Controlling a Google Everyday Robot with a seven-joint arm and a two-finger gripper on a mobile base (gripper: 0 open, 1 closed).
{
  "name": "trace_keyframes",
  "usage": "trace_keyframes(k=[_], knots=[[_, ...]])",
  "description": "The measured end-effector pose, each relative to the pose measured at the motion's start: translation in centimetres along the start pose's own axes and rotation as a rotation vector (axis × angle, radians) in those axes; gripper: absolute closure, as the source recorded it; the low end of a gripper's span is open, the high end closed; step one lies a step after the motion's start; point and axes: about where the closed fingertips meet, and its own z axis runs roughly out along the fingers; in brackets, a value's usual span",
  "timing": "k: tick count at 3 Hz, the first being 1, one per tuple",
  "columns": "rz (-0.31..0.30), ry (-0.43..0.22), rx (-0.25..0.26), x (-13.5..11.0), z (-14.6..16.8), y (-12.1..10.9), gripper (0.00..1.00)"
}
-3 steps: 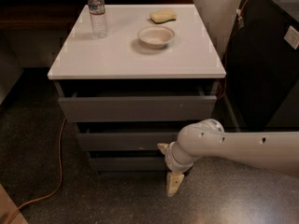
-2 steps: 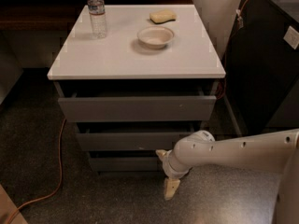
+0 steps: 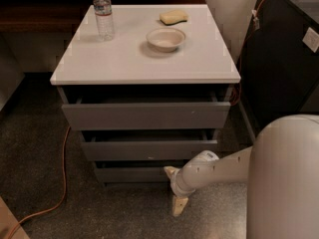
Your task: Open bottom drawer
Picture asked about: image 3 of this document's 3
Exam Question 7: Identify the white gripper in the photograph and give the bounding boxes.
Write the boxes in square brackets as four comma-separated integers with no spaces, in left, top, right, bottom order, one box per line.
[163,150,218,217]

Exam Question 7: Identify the grey bottom drawer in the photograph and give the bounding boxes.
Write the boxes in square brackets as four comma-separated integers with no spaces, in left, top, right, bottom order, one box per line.
[93,159,186,183]

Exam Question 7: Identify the grey drawer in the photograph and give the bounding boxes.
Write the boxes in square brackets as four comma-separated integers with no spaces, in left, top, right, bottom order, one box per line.
[81,129,217,161]
[93,159,186,183]
[62,90,230,130]

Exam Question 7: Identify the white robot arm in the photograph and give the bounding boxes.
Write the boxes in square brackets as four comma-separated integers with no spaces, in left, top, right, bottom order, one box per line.
[164,115,319,239]

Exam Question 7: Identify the grey top drawer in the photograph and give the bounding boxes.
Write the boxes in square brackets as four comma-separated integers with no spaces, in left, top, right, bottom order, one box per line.
[62,90,230,130]

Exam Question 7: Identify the grey middle drawer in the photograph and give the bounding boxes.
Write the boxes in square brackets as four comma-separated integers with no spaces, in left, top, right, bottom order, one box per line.
[81,129,217,161]

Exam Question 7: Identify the white top grey drawer cabinet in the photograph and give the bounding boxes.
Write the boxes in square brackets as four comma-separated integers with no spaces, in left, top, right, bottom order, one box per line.
[49,4,241,189]

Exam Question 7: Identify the beige bowl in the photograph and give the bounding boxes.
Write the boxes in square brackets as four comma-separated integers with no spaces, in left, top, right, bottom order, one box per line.
[146,28,185,53]

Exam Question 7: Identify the dark cabinet on right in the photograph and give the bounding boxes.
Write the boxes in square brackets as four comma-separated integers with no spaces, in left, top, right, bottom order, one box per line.
[238,0,319,134]

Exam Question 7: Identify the yellow sponge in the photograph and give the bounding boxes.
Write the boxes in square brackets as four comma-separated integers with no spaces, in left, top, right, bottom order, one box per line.
[159,10,188,26]

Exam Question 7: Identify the clear plastic water bottle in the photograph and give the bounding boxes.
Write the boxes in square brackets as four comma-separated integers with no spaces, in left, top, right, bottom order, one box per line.
[93,0,115,41]

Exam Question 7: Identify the orange extension cable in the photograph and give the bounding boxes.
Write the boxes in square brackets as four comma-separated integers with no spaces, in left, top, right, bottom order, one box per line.
[4,125,72,239]

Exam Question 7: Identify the white wall outlet plate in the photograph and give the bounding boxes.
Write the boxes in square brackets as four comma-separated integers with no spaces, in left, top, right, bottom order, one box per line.
[302,27,319,53]

